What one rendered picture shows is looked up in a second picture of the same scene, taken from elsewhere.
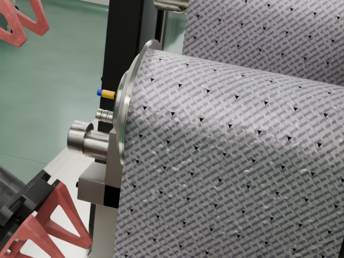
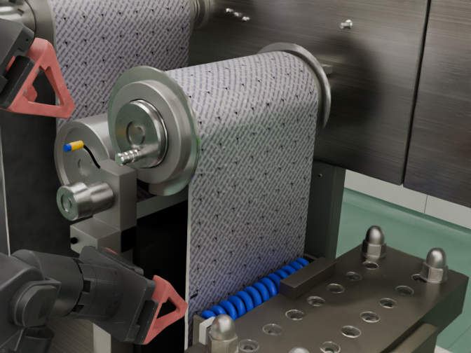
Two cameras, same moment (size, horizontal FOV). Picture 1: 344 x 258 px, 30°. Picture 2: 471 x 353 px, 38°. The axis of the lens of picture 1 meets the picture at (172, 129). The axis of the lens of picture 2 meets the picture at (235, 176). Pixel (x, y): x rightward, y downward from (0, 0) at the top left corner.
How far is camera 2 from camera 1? 0.67 m
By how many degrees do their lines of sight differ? 56
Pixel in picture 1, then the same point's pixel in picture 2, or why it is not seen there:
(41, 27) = (29, 97)
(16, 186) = (110, 265)
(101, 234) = not seen: hidden behind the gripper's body
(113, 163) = (125, 204)
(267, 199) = (277, 154)
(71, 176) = not seen: outside the picture
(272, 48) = (129, 52)
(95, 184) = (113, 235)
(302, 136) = (288, 95)
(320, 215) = (302, 148)
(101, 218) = not seen: hidden behind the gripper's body
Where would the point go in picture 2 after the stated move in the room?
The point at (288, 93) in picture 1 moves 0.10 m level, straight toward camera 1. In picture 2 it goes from (261, 68) to (329, 85)
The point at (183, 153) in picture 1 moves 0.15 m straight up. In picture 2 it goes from (230, 148) to (236, 15)
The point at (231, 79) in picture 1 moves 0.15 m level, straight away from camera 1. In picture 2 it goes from (226, 73) to (131, 53)
